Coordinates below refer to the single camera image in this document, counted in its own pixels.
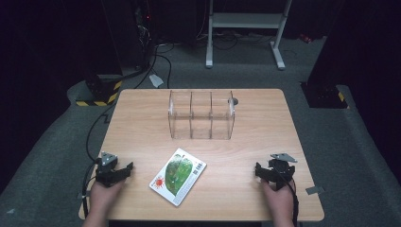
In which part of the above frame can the black yellow striped base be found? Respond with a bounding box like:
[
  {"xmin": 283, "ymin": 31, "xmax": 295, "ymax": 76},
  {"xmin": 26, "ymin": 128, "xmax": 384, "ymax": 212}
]
[
  {"xmin": 75, "ymin": 74, "xmax": 124, "ymax": 108},
  {"xmin": 300, "ymin": 81, "xmax": 351, "ymax": 110}
]

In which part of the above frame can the green leaf picture book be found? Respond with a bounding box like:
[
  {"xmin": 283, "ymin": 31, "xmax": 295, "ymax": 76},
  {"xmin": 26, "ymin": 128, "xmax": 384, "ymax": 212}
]
[{"xmin": 148, "ymin": 148, "xmax": 208, "ymax": 207}]

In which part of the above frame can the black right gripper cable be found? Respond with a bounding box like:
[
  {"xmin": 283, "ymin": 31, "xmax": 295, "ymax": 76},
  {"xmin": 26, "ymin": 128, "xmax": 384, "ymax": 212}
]
[{"xmin": 273, "ymin": 167, "xmax": 300, "ymax": 227}]

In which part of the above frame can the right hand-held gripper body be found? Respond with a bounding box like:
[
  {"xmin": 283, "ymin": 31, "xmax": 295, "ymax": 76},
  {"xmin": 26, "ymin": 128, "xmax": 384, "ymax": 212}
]
[{"xmin": 264, "ymin": 152, "xmax": 298, "ymax": 191}]

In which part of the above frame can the tangle of black cables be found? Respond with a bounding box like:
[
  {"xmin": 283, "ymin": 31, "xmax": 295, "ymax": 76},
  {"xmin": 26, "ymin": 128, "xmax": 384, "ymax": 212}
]
[{"xmin": 196, "ymin": 30, "xmax": 276, "ymax": 51}]

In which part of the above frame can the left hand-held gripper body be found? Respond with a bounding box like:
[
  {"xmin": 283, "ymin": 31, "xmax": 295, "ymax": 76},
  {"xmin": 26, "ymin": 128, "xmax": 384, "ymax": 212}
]
[{"xmin": 95, "ymin": 151, "xmax": 128, "ymax": 188}]

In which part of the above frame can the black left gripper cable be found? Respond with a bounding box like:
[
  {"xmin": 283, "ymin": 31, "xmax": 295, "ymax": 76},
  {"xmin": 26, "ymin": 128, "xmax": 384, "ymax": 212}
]
[{"xmin": 80, "ymin": 158, "xmax": 104, "ymax": 219}]

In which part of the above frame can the white metal stand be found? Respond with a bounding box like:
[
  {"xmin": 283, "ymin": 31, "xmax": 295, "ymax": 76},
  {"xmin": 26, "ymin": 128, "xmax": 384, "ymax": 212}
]
[{"xmin": 204, "ymin": 0, "xmax": 293, "ymax": 71}]

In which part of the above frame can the dark equipment rack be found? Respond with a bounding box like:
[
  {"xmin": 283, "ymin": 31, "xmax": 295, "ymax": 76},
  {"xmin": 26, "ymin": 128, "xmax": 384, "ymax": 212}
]
[{"xmin": 99, "ymin": 0, "xmax": 159, "ymax": 72}]

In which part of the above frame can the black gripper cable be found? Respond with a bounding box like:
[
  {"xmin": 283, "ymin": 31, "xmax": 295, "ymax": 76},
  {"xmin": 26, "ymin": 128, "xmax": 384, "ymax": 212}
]
[
  {"xmin": 80, "ymin": 158, "xmax": 104, "ymax": 219},
  {"xmin": 273, "ymin": 167, "xmax": 300, "ymax": 227}
]

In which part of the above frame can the pale floor tape patch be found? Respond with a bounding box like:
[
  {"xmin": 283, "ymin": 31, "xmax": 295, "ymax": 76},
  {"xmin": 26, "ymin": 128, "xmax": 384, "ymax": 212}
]
[{"xmin": 148, "ymin": 74, "xmax": 165, "ymax": 89}]

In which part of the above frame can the black floor cable loop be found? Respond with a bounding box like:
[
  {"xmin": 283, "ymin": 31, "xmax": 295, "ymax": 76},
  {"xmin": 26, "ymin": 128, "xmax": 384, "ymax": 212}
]
[{"xmin": 133, "ymin": 43, "xmax": 175, "ymax": 90}]

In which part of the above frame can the person's right hand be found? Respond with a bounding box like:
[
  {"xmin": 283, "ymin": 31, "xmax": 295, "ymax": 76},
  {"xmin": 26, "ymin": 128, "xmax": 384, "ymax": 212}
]
[{"xmin": 260, "ymin": 179, "xmax": 295, "ymax": 219}]

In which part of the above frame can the person's left hand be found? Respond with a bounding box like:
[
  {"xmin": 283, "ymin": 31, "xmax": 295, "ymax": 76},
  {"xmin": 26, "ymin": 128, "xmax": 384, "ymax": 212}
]
[{"xmin": 89, "ymin": 179, "xmax": 128, "ymax": 217}]

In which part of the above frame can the clear acrylic book rack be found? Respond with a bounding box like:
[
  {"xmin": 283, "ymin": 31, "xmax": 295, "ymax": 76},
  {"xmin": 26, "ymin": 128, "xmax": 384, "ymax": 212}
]
[{"xmin": 167, "ymin": 89, "xmax": 236, "ymax": 141}]

